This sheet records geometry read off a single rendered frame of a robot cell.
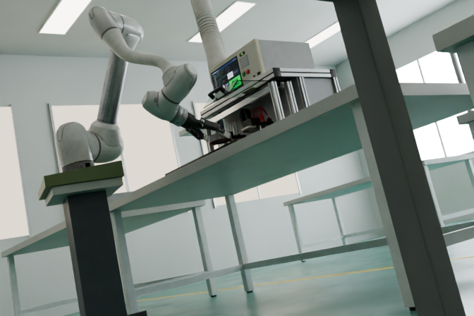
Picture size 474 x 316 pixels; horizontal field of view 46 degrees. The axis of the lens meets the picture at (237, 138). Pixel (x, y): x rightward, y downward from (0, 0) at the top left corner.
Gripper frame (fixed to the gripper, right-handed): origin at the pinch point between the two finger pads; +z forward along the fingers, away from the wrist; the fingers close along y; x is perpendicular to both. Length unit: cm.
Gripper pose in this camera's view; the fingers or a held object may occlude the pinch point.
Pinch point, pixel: (219, 137)
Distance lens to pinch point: 267.4
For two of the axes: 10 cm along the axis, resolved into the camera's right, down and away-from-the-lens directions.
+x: 2.1, -8.6, 4.7
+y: 5.8, -2.8, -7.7
